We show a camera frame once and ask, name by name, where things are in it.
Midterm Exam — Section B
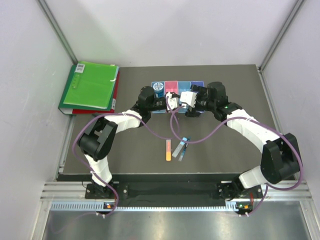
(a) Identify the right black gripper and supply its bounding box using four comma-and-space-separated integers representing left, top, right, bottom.
185, 85, 217, 118

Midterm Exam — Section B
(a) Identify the pink bin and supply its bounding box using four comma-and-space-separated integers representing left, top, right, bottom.
164, 80, 179, 94

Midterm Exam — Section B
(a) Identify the blue round tape dispenser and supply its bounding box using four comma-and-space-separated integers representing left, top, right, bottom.
151, 81, 165, 98

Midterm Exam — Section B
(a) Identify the purple cable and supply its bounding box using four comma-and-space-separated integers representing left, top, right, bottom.
169, 107, 305, 218
71, 93, 187, 218

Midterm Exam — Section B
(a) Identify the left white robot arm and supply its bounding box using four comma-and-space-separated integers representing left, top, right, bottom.
75, 86, 172, 199

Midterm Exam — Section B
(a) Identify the light blue bin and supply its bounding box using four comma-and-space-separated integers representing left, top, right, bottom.
150, 80, 167, 115

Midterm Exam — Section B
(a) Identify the green folder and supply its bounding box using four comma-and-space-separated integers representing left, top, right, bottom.
62, 61, 119, 109

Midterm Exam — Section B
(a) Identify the dark green binder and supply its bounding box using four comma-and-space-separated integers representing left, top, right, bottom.
58, 64, 113, 115

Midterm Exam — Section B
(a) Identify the light blue highlighter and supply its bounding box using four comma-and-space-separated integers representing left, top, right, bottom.
172, 137, 188, 158

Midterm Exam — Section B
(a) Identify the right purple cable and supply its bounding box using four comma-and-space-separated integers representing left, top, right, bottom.
169, 107, 305, 218

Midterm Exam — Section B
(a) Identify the blue pen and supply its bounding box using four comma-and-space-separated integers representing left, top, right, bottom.
178, 138, 190, 162

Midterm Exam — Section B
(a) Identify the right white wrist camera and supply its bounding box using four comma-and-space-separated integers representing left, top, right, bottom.
179, 91, 197, 108

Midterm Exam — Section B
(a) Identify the orange highlighter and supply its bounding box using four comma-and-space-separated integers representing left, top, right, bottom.
165, 139, 172, 162

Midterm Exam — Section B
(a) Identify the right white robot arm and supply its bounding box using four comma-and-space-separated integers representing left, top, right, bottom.
180, 81, 303, 200

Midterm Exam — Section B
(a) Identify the grey slotted cable duct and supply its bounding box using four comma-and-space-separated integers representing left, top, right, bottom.
50, 201, 250, 212

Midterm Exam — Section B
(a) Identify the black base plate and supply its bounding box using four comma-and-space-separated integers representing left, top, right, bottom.
85, 181, 263, 204

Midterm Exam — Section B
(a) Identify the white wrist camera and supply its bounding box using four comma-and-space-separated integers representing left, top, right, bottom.
179, 91, 197, 108
165, 92, 180, 112

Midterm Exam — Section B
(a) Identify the teal blue bin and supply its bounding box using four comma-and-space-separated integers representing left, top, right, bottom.
178, 81, 192, 95

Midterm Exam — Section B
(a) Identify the red folder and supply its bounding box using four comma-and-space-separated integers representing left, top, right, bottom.
71, 72, 120, 115

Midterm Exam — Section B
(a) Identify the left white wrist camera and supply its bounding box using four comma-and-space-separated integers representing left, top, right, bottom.
165, 92, 180, 112

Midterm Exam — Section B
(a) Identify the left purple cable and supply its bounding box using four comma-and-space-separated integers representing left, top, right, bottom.
71, 93, 187, 218

